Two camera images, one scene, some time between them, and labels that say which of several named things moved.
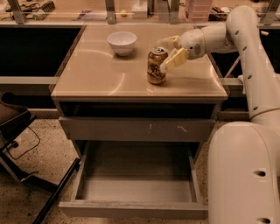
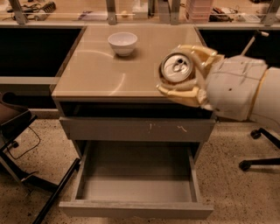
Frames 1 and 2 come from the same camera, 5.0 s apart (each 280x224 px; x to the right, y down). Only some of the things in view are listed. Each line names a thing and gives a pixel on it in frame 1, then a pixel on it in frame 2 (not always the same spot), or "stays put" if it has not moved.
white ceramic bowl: x=122 y=42 stays put
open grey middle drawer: x=139 y=178 stays put
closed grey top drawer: x=137 y=129 stays put
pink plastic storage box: x=199 y=10 stays put
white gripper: x=192 y=44 to x=233 y=86
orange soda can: x=157 y=56 to x=177 y=69
